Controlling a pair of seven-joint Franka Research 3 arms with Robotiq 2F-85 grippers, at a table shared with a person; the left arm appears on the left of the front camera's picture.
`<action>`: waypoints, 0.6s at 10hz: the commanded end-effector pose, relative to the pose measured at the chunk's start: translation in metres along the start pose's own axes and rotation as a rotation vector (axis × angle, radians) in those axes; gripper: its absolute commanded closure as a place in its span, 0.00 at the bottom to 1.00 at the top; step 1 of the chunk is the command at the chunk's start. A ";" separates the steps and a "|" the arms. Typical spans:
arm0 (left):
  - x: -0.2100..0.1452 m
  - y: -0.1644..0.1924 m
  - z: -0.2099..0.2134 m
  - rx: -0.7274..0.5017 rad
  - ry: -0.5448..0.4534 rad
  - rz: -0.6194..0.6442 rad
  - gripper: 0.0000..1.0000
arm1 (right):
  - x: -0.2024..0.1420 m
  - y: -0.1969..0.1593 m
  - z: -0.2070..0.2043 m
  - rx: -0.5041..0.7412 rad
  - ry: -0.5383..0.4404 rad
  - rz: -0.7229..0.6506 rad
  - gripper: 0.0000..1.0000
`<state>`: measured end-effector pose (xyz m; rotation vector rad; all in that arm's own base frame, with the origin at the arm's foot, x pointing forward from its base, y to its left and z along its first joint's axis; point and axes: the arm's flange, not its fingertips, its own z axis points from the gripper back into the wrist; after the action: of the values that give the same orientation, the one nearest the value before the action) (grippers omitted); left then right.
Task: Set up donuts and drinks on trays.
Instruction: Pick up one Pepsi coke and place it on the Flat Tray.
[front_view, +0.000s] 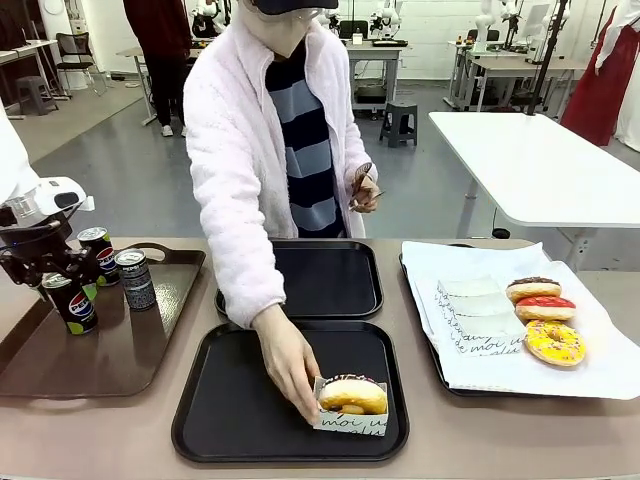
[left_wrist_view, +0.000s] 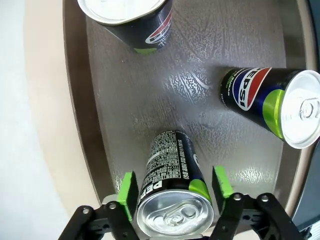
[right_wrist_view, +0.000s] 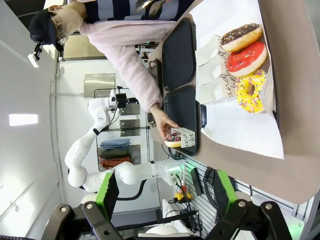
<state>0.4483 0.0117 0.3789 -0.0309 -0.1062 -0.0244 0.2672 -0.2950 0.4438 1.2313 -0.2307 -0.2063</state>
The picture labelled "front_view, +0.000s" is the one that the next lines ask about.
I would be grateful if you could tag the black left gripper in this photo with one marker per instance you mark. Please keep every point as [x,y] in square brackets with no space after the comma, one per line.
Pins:
[30,250]

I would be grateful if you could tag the black green Pepsi can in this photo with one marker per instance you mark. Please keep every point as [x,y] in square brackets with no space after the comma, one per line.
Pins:
[75,310]
[102,250]

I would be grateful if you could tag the grey striped Pepsi can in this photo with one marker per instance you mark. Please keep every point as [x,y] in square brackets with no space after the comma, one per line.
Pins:
[136,285]

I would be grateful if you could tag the chocolate sprinkle donut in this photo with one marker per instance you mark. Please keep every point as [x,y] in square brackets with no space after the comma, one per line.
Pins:
[355,395]

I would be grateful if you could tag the brown metal tongs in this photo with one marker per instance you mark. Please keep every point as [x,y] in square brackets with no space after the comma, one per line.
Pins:
[362,175]

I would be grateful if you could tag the chocolate glazed donut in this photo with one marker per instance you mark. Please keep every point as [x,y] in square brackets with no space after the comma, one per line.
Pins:
[532,287]

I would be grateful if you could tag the red glazed donut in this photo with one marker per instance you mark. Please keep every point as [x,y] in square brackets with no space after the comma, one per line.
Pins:
[545,306]

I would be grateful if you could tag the yellow sprinkled donut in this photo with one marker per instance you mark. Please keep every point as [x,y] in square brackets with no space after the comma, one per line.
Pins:
[557,345]

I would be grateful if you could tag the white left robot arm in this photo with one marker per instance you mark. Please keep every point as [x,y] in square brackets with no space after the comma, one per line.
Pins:
[15,165]

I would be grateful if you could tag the person's right forearm pink sleeve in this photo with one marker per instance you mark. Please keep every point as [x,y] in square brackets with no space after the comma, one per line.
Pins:
[240,250]

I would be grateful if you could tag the person's right hand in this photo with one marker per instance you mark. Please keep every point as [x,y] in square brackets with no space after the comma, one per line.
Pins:
[287,360]

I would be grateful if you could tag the person's left hand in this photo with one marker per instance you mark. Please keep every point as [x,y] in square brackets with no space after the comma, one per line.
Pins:
[367,195]

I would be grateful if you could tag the dark grey stool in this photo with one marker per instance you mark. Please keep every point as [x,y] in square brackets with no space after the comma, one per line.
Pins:
[35,92]

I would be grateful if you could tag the black square serving tray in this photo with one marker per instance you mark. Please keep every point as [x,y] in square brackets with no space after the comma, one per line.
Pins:
[240,400]
[325,280]

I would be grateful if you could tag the black office chair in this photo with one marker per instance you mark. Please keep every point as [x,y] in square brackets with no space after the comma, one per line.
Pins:
[75,55]

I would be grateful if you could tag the person in pink fleece jacket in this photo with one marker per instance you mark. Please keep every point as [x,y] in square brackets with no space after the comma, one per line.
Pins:
[235,125]

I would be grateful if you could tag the background person in dark red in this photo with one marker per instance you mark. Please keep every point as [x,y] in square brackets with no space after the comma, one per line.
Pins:
[160,50]

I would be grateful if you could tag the beige face mask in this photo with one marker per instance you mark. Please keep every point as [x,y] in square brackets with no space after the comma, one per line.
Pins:
[280,35]

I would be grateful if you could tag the dark cap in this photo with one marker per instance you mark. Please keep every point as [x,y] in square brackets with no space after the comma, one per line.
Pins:
[295,5]

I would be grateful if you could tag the grey plastic stool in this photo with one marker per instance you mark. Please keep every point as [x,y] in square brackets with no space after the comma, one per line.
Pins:
[398,122]

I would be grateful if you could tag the grey background workbench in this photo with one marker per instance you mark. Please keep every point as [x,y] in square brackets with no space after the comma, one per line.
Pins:
[372,55]

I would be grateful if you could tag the black tray under paper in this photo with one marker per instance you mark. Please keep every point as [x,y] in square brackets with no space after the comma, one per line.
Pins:
[440,372]

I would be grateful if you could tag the white paper sheet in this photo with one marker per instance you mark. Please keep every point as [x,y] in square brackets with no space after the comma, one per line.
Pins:
[500,260]

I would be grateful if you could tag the white table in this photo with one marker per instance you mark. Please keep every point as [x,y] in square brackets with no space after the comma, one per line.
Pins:
[540,165]

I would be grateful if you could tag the beige background workbench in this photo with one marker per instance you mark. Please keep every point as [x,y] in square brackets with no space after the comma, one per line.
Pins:
[515,67]

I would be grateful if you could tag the black stand pole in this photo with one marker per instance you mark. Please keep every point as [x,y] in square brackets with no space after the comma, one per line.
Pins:
[549,60]

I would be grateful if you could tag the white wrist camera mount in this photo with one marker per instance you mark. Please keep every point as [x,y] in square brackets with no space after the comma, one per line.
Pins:
[88,202]

